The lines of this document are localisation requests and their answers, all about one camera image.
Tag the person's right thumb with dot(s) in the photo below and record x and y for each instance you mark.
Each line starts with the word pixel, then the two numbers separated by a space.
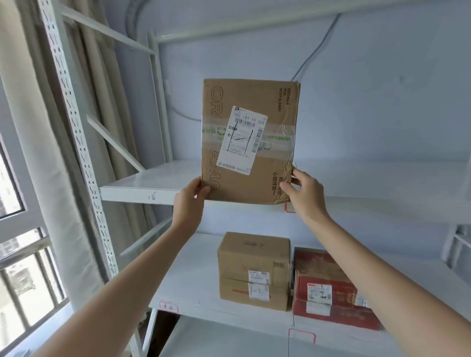
pixel 287 191

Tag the person's left thumb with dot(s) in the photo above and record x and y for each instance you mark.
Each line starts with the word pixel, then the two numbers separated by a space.
pixel 204 192

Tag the white metal shelf rack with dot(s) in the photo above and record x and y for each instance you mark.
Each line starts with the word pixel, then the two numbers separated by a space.
pixel 279 220

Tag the brown cardboard box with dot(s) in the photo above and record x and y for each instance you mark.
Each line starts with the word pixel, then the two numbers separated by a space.
pixel 253 271

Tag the red cardboard box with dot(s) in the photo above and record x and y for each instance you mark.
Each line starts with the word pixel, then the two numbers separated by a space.
pixel 327 294

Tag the person's left forearm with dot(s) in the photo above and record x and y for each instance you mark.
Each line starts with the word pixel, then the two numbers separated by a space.
pixel 110 290

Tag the beige curtain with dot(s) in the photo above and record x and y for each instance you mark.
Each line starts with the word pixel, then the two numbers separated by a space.
pixel 73 121

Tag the white shipping label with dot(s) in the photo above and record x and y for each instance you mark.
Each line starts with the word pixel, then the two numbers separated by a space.
pixel 241 138

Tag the person's left hand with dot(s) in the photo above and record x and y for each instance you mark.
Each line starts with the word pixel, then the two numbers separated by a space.
pixel 189 206

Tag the brown cardboard parcel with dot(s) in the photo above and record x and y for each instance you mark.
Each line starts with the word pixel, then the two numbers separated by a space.
pixel 250 141

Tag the person's right forearm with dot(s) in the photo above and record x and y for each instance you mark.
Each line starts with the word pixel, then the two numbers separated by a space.
pixel 390 287

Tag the window with metal bars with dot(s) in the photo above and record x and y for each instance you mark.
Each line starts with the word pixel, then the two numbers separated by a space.
pixel 25 257

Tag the person's right hand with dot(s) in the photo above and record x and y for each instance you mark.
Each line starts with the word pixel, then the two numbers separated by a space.
pixel 307 198

